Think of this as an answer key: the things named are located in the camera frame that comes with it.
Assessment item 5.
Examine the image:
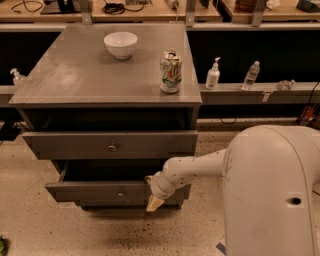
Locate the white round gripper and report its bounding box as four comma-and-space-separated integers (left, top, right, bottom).
144, 172, 175, 212

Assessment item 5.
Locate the grey drawer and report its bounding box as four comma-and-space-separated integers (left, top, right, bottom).
75, 198, 184, 207
45, 159, 192, 204
23, 131, 198, 160

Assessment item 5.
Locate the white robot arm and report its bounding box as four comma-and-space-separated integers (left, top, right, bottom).
146, 125, 320, 256

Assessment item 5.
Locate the grey bottom drawer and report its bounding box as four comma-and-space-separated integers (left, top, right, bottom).
75, 198, 184, 207

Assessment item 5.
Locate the grey drawer cabinet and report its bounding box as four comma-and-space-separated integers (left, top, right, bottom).
8, 23, 203, 211

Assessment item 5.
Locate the grey top drawer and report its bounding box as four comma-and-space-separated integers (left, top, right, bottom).
23, 131, 198, 160

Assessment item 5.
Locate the blue floor tape marker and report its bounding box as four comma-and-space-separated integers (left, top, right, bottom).
216, 242, 226, 256

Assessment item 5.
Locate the crushed green white soda can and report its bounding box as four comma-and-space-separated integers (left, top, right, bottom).
160, 50, 182, 93

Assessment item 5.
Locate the white pump lotion bottle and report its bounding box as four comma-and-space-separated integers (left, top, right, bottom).
205, 57, 220, 89

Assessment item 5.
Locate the white ceramic bowl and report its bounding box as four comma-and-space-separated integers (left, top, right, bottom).
104, 32, 138, 59

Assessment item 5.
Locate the green object floor corner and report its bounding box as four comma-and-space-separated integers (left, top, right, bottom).
0, 236, 7, 256

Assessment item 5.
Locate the clear plastic water bottle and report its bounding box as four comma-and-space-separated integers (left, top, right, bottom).
241, 61, 260, 90

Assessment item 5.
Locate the crumpled clear plastic wrapper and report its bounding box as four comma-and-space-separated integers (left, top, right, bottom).
278, 80, 296, 91

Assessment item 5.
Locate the orange device under shelf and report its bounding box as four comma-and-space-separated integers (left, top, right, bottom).
296, 104, 320, 129

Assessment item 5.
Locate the black monitor stand base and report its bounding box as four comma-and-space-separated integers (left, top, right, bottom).
41, 0, 80, 15

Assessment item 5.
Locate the black coiled cable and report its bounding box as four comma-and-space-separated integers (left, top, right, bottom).
101, 2, 146, 16

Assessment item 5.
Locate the black cable loop left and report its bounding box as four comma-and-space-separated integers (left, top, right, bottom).
11, 0, 45, 14

